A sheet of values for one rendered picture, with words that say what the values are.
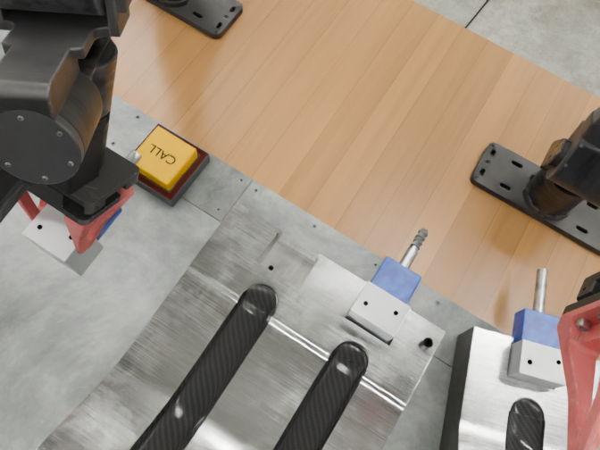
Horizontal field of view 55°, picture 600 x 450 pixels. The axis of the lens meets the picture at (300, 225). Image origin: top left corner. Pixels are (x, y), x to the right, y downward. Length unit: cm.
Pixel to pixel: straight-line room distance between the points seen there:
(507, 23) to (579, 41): 25
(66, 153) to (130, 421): 28
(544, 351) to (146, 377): 41
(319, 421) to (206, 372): 12
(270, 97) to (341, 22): 17
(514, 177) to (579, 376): 51
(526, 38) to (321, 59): 135
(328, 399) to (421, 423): 14
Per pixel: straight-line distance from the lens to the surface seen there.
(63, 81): 39
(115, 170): 51
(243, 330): 59
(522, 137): 86
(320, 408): 59
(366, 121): 80
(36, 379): 71
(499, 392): 67
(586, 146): 68
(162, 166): 72
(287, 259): 63
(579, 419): 32
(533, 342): 66
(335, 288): 60
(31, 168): 40
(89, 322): 70
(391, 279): 60
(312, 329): 59
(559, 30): 221
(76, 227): 50
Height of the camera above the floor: 146
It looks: 68 degrees down
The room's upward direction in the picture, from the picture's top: 12 degrees clockwise
